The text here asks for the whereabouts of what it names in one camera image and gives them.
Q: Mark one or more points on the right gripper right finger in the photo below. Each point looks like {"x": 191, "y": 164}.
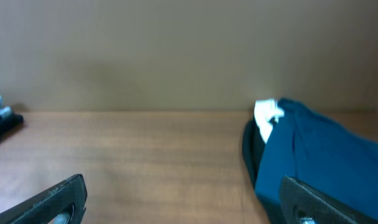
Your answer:
{"x": 302, "y": 204}

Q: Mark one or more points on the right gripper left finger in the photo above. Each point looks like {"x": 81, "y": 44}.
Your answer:
{"x": 61, "y": 203}

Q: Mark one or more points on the dark blue t-shirt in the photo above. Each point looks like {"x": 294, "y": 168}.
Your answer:
{"x": 322, "y": 153}

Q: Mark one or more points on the black garment under shirt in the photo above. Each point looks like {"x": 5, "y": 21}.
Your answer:
{"x": 252, "y": 149}

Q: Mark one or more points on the white garment at edge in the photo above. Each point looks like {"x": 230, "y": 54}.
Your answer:
{"x": 266, "y": 113}

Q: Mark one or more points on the folded black garment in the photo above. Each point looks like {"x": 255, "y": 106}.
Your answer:
{"x": 10, "y": 122}

